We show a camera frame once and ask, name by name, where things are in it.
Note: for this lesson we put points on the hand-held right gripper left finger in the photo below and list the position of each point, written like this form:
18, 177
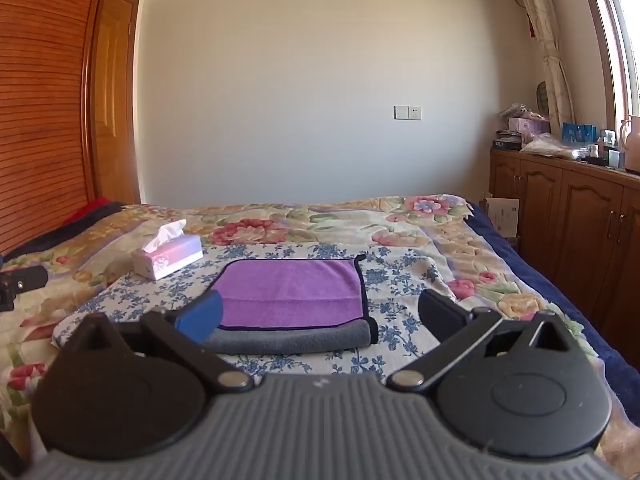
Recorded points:
202, 314

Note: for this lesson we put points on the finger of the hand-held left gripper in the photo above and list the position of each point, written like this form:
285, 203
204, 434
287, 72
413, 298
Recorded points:
27, 279

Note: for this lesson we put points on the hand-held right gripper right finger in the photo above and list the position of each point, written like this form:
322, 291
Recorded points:
440, 310

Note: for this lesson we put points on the purple grey towel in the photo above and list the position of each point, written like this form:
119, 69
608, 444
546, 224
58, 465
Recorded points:
295, 300

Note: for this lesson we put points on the blue floral cloth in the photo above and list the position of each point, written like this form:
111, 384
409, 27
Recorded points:
260, 305

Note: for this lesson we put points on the red dark bedding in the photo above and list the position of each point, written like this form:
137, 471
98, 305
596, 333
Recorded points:
65, 222

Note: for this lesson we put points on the pink tissue box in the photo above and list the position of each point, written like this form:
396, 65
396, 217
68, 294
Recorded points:
167, 255

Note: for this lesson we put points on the cardboard box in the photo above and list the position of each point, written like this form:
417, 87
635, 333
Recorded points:
502, 216

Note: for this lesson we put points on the navy bed sheet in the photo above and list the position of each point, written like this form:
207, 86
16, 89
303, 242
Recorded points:
560, 310

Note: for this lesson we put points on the floral bed blanket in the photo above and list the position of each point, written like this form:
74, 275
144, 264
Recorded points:
310, 225

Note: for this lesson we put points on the wooden sideboard cabinet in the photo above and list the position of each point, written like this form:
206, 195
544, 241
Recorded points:
565, 220

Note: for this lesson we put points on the wooden louvered wardrobe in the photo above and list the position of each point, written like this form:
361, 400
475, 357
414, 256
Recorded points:
45, 100

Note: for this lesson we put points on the stack of dark books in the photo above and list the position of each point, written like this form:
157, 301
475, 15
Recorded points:
507, 139

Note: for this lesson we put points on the clear plastic bag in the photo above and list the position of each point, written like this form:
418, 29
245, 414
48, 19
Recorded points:
545, 146

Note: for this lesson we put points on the wooden door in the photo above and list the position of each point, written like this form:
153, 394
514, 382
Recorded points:
116, 100

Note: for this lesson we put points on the pink storage box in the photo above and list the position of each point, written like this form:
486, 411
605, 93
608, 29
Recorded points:
525, 124

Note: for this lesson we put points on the blue gift bag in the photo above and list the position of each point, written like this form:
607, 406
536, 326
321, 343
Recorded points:
577, 133

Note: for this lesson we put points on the pink thermos jug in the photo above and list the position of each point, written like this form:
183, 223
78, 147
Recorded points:
631, 142

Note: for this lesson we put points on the patterned beige curtain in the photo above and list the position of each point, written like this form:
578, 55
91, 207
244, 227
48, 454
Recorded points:
547, 45

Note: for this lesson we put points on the white wall switch plate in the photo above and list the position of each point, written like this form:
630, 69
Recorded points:
407, 112

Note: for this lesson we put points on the window frame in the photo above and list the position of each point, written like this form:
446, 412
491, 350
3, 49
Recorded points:
612, 40

